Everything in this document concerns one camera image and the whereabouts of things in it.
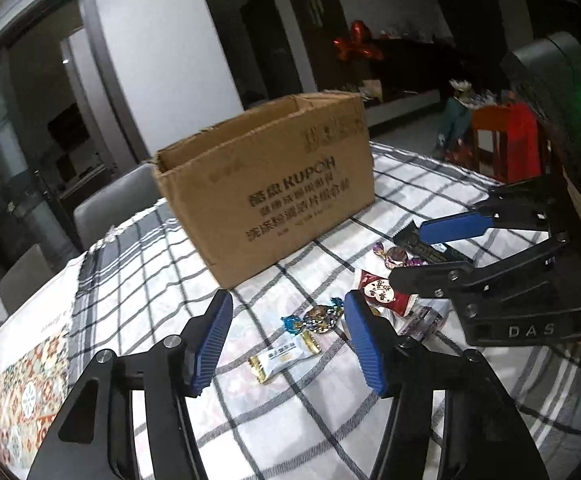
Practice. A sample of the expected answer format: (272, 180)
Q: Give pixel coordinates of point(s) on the checkered white black tablecloth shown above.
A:
(318, 419)

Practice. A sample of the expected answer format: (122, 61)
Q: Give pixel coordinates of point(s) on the red santa candy packet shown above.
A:
(380, 294)

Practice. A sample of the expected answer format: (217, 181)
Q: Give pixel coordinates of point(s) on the grey dining chair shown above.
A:
(115, 203)
(29, 273)

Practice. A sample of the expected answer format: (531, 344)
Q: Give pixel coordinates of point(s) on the blue foil candy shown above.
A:
(320, 319)

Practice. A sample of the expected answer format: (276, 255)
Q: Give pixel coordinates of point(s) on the white gold snack bar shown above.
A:
(270, 362)

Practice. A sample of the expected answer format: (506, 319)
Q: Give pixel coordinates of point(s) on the black cheese cracker packet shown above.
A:
(408, 238)

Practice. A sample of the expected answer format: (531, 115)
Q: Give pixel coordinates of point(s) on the brown cardboard box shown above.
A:
(254, 189)

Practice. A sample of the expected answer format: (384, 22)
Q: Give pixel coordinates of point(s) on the dark green cloth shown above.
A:
(453, 125)

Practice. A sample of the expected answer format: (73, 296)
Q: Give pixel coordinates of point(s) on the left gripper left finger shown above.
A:
(92, 436)

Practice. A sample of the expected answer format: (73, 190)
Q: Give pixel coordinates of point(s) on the red wooden chair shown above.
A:
(517, 154)

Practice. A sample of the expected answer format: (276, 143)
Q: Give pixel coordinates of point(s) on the patterned floral placemat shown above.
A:
(32, 390)

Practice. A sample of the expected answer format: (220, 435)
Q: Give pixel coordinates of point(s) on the white low tv cabinet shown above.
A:
(386, 112)

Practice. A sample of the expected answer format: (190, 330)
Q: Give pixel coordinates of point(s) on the clear plastic wrapper packet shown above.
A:
(425, 322)

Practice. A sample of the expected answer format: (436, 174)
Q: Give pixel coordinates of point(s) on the dark glass sliding door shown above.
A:
(66, 129)

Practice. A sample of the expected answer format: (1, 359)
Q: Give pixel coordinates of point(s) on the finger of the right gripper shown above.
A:
(507, 212)
(524, 278)

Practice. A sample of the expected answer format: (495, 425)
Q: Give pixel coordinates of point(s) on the red heart balloons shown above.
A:
(357, 44)

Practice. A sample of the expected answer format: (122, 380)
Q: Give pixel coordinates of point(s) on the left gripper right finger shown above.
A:
(484, 436)

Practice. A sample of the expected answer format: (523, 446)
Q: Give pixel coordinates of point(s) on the purple silver candy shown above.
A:
(395, 257)

